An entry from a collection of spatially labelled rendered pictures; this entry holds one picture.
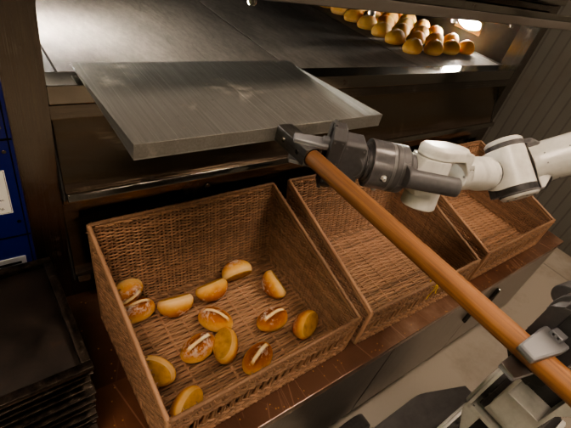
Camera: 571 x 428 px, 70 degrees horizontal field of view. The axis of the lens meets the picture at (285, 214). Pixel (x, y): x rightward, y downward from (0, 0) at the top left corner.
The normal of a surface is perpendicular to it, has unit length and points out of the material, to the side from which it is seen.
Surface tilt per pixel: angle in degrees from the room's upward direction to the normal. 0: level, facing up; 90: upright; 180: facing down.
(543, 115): 90
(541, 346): 0
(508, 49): 90
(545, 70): 90
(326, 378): 0
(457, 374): 0
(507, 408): 92
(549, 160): 59
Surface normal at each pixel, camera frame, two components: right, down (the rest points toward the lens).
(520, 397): 0.00, -0.67
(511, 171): -0.48, -0.05
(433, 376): 0.23, -0.76
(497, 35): -0.79, 0.22
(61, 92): 0.56, 0.62
